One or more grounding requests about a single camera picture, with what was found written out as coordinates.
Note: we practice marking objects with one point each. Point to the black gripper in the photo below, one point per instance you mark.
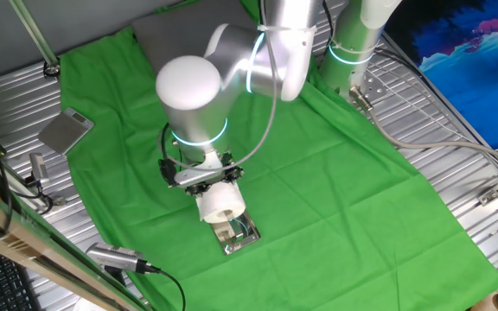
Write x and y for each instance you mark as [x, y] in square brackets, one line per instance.
[226, 160]

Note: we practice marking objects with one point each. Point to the white toilet paper roll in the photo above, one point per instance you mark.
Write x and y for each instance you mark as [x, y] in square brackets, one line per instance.
[218, 201]

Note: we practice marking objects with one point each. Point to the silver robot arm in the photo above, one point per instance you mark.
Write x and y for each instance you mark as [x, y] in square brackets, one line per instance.
[193, 108]

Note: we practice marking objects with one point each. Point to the chrome toilet paper holder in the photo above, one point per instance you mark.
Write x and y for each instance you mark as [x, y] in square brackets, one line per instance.
[236, 242]

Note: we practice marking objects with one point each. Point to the green cloth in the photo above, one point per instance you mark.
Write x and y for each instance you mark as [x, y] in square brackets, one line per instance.
[318, 194]

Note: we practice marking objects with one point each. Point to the grey flat pad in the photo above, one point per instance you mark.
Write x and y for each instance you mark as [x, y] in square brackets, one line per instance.
[171, 34]

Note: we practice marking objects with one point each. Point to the silver digital scale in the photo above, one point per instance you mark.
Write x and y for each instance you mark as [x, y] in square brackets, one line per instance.
[65, 131]

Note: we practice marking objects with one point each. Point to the blue painted poster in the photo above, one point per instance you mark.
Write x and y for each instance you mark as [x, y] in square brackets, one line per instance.
[469, 78]

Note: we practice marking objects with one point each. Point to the silver ribbed camera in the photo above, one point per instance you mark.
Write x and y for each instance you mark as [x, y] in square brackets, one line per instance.
[115, 255]

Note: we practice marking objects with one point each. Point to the small metal bracket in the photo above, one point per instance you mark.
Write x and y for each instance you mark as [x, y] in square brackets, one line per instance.
[60, 201]

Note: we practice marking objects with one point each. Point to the small silver camera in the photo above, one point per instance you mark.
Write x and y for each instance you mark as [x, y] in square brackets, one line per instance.
[38, 168]

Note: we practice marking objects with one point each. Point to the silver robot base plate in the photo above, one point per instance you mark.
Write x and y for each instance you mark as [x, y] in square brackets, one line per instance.
[374, 86]

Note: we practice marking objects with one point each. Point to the aluminium frame beam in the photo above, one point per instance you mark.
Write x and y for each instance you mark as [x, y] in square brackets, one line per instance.
[15, 242]

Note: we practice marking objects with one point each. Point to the aluminium frame post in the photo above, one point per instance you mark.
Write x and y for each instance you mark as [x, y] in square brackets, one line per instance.
[37, 36]

